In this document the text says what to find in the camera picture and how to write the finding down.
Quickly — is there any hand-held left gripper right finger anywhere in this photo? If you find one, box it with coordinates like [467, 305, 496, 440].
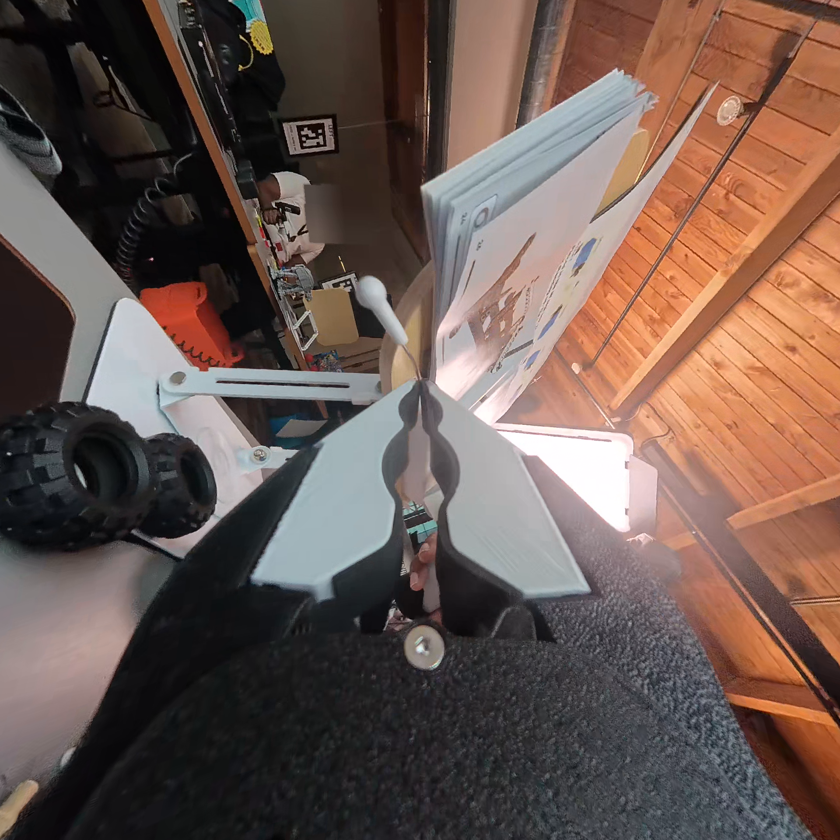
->
[421, 379, 592, 601]

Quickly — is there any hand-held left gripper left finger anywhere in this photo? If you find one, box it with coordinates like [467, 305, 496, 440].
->
[251, 379, 422, 602]

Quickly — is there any toy building instruction booklet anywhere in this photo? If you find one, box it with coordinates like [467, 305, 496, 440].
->
[397, 67, 721, 503]

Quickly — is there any grey desk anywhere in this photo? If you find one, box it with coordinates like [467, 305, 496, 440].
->
[0, 141, 316, 821]

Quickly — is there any white panel lamp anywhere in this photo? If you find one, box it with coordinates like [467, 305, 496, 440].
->
[489, 422, 659, 534]

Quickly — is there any white booklet stand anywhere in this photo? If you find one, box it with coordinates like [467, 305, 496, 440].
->
[84, 297, 395, 476]

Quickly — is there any tan cardboard sheet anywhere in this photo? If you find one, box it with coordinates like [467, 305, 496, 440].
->
[303, 287, 361, 349]

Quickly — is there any white page holder clip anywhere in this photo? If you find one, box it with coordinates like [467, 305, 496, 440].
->
[354, 274, 421, 382]

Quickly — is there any orange plastic container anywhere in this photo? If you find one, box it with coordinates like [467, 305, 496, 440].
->
[139, 281, 245, 370]

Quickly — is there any grey toy model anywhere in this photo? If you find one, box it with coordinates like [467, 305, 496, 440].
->
[273, 264, 316, 299]

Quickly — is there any coiled cord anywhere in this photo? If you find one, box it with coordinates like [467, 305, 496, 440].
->
[117, 184, 198, 280]

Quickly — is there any black ceiling rail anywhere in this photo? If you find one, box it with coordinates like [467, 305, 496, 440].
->
[587, 20, 819, 368]

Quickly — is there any grey ventilation duct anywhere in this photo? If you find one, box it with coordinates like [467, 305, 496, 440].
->
[517, 0, 577, 130]

